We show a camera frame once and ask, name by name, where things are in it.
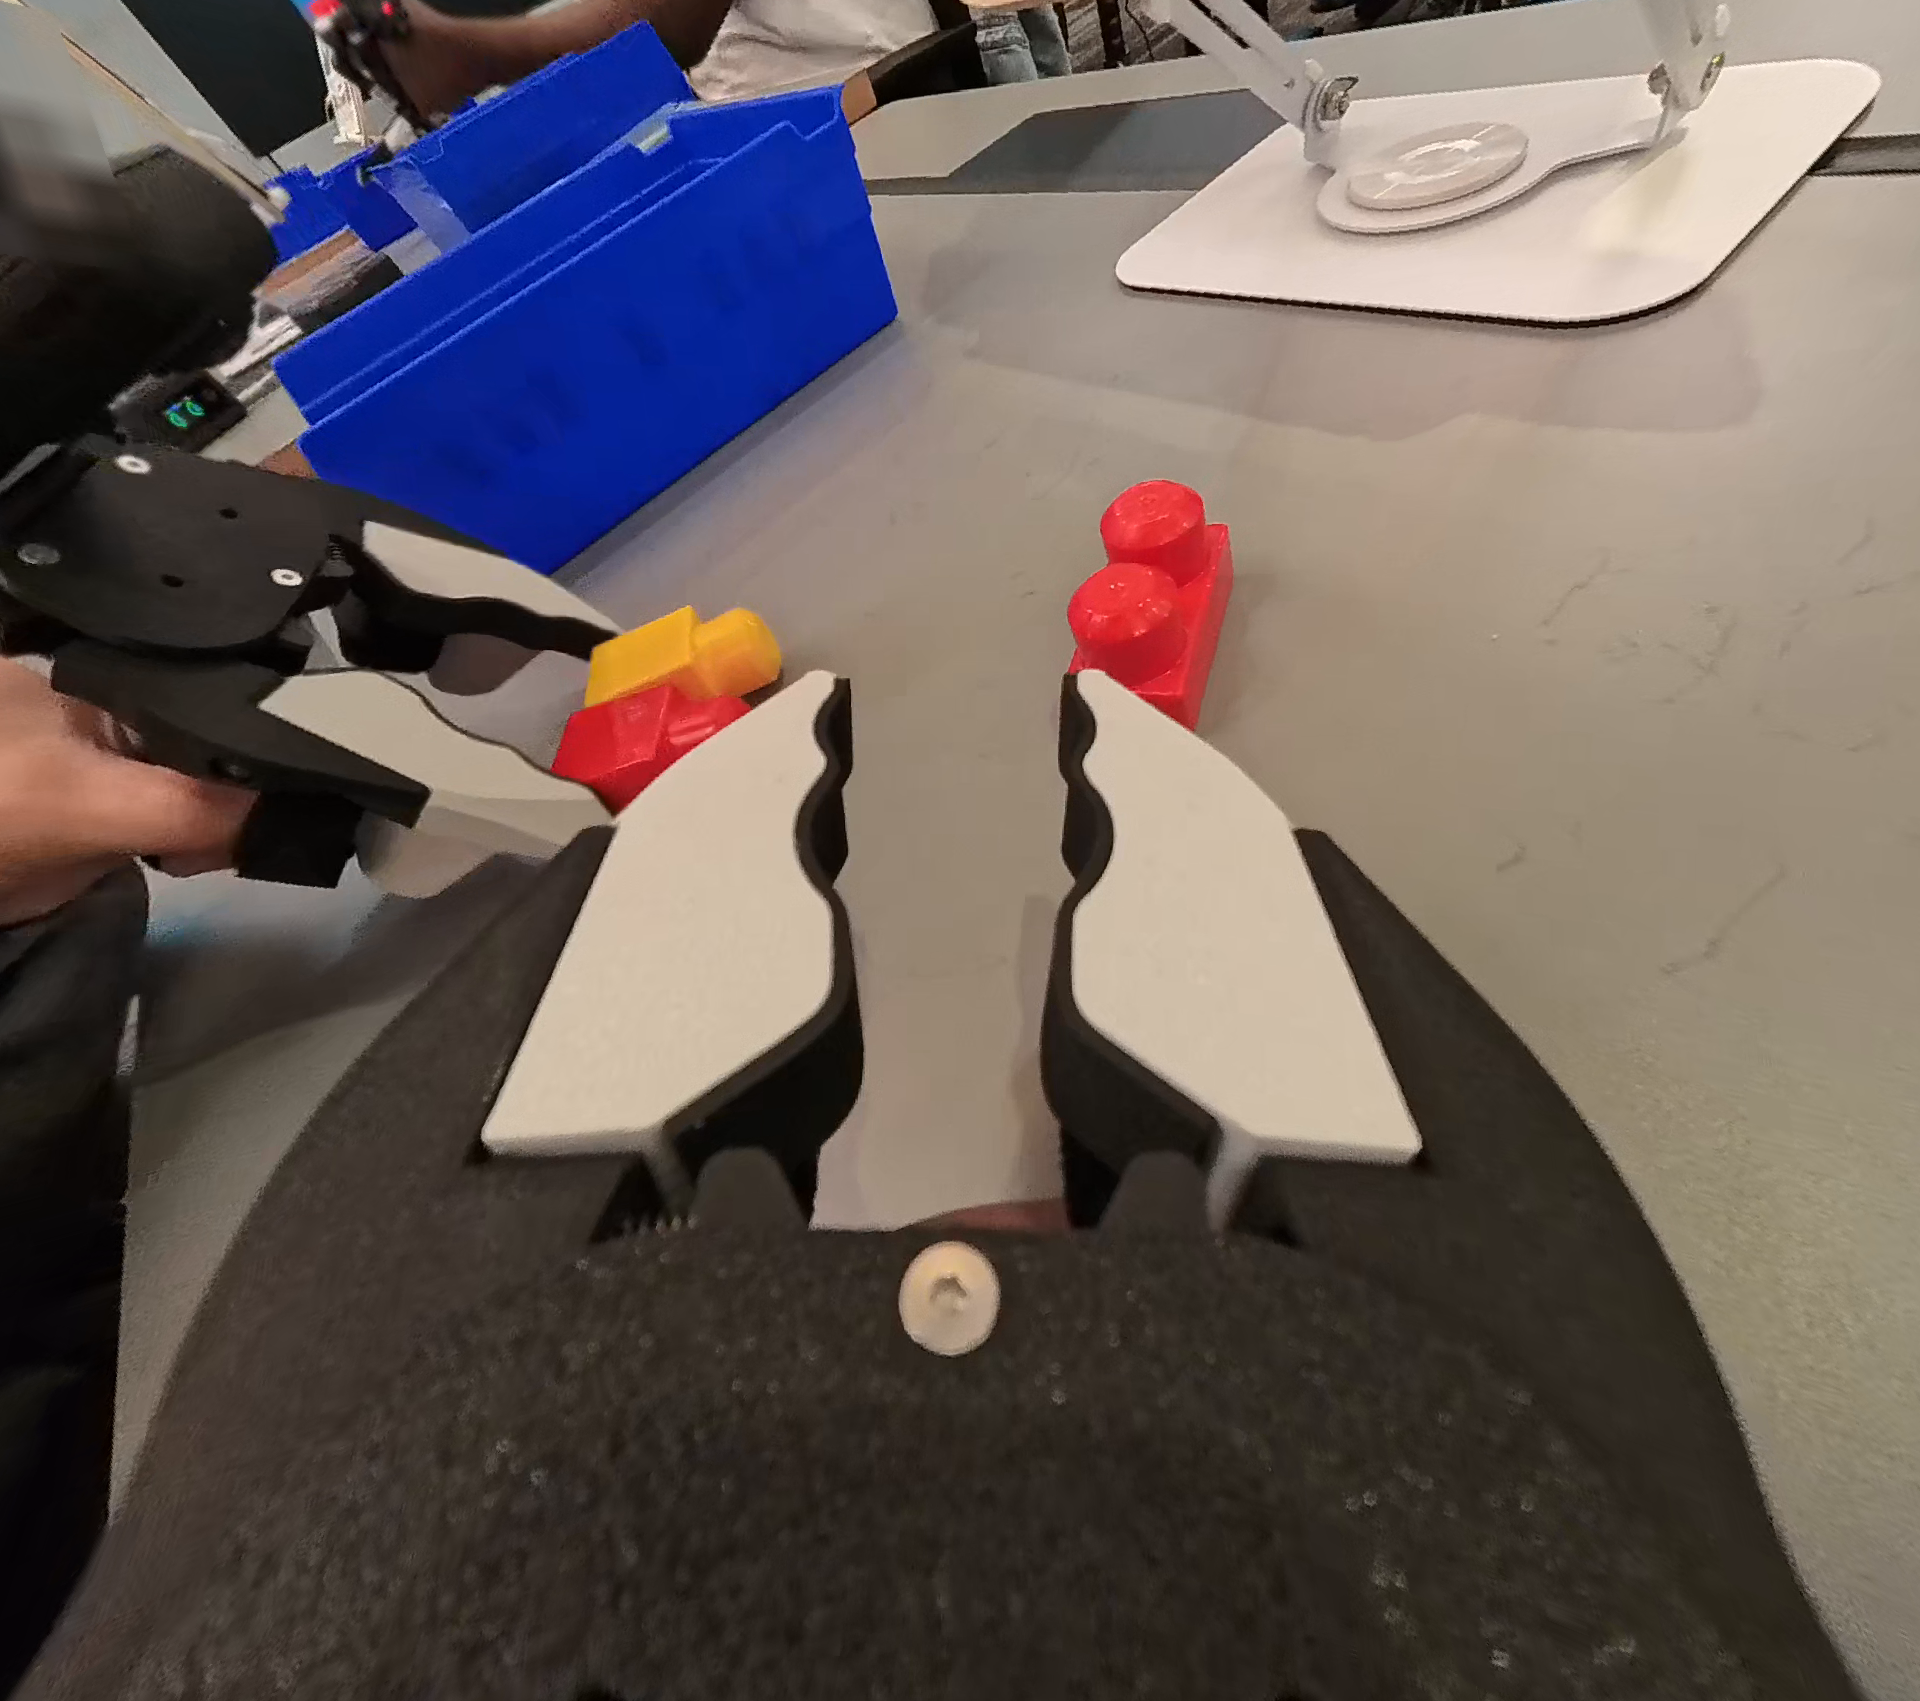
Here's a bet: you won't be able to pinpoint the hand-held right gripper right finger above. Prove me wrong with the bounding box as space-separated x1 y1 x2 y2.
1038 668 1425 1170

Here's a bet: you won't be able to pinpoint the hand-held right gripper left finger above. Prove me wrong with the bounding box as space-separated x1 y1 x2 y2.
480 668 869 1170

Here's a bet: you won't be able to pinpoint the person's dark clothing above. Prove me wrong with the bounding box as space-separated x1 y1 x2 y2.
0 868 152 1658

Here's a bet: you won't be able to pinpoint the blue plastic bin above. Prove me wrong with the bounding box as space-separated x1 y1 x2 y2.
273 85 900 578
359 20 702 236
266 149 420 267

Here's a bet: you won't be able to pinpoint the red two-stud block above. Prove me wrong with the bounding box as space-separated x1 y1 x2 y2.
1065 479 1235 732

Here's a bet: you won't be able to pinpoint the white tilting stand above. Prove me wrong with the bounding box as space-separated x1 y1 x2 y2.
989 0 1884 326

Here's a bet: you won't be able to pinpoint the person's left hand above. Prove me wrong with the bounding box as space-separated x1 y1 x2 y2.
0 662 260 926

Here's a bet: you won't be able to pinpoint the black device green lights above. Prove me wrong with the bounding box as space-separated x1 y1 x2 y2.
154 372 252 447

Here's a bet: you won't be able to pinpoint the orange one-stud block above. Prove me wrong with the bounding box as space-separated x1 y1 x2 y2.
582 605 785 709

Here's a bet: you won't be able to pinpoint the red one-stud block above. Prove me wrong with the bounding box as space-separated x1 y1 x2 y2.
550 684 752 813

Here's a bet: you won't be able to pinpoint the grey desk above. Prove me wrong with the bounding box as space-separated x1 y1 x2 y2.
112 0 1920 1582

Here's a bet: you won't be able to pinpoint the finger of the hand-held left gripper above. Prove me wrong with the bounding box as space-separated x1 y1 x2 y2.
334 522 627 671
261 667 618 903

